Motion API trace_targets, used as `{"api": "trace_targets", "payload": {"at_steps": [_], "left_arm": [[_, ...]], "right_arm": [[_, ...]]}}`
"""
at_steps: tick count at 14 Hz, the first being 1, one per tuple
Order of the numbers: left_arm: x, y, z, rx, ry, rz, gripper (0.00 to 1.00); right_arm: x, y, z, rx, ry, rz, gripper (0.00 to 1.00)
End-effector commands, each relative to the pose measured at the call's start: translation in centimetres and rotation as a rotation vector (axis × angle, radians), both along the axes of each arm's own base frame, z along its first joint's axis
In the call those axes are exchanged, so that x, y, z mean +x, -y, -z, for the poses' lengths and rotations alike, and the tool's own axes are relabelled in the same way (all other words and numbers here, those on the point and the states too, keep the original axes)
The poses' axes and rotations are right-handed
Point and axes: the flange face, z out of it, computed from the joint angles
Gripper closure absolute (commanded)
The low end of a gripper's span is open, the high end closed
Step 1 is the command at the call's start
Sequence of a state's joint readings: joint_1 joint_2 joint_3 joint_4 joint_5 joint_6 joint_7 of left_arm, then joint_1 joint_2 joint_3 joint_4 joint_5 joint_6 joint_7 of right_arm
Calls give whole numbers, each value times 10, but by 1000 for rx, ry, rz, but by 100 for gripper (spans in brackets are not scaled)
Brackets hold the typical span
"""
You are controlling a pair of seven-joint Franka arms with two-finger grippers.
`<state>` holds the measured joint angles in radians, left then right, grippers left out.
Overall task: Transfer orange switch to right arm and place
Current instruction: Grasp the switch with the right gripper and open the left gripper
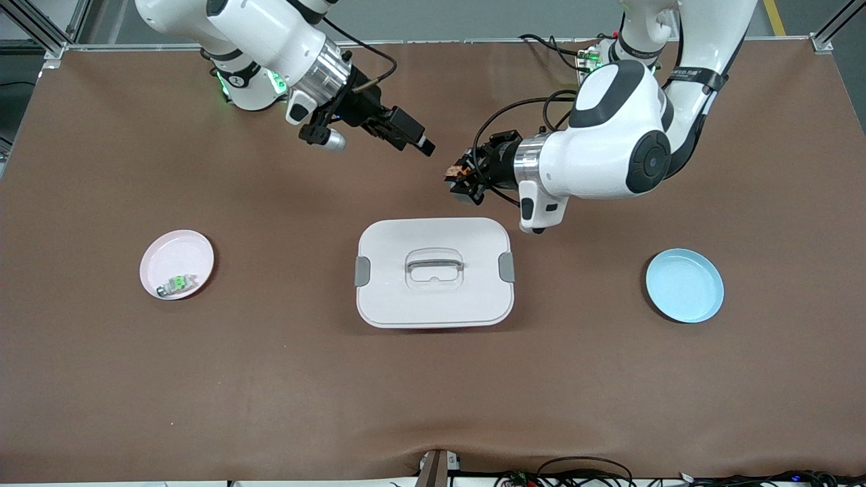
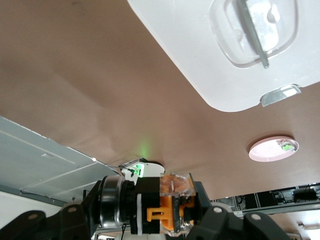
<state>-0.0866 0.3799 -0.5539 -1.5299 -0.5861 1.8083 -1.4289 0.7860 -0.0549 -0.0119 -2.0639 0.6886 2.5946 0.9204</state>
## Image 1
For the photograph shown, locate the orange and black switch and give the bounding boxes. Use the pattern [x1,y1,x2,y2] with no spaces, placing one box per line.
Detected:
[444,157,474,187]

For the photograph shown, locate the white lidded storage box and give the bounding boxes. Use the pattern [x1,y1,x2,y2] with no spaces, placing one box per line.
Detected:
[355,217,516,330]

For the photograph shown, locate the light blue round plate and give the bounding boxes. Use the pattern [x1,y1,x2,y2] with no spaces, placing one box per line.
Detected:
[645,248,725,324]

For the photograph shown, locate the pale pink round plate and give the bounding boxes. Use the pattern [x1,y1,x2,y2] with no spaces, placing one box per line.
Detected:
[139,230,216,301]

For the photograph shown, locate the brown table mat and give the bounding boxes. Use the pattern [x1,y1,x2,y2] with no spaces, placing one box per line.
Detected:
[0,37,866,482]

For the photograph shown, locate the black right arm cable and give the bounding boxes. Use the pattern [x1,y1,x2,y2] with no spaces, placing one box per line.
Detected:
[322,16,399,93]

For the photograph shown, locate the grey box lid handle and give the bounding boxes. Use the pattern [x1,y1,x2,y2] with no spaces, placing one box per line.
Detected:
[405,259,465,279]

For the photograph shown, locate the aluminium table edge rail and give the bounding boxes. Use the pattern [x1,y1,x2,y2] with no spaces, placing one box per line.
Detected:
[64,37,623,52]

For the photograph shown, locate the black left base cables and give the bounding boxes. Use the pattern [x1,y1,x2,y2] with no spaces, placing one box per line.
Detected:
[518,32,596,72]

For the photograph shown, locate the green and white switch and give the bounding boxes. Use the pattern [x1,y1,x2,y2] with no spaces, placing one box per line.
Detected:
[156,273,198,298]

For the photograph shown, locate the metal clamp bracket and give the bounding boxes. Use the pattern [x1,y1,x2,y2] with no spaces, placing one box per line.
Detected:
[416,448,461,487]

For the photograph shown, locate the black looped floor cable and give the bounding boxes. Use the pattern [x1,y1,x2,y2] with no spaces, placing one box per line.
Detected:
[494,456,637,487]

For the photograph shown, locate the aluminium frame corner post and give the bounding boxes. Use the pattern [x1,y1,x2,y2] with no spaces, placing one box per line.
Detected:
[811,0,866,53]

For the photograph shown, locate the black tangled floor cables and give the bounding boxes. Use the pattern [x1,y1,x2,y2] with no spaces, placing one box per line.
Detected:
[677,469,866,487]

